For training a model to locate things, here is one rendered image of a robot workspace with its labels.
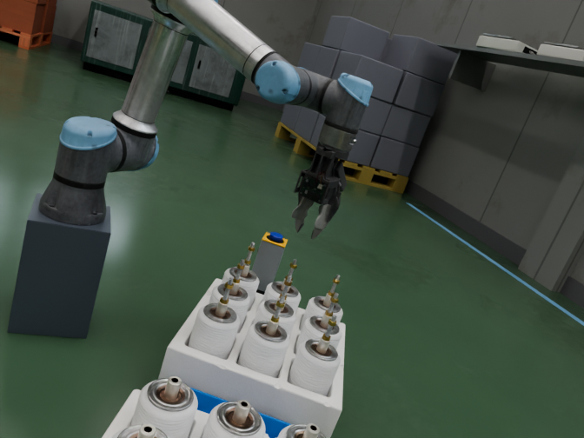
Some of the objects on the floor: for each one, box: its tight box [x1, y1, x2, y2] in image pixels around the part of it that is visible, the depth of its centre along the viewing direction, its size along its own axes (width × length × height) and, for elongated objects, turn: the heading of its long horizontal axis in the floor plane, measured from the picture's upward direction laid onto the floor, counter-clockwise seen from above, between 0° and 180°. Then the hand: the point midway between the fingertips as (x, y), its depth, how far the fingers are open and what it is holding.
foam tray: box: [158, 278, 345, 438], centre depth 126 cm, size 39×39×18 cm
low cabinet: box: [80, 0, 246, 111], centre depth 646 cm, size 182×171×72 cm
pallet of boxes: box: [275, 16, 457, 194], centre depth 493 cm, size 138×88×131 cm, turn 155°
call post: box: [252, 240, 288, 295], centre depth 153 cm, size 7×7×31 cm
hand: (308, 229), depth 116 cm, fingers open, 3 cm apart
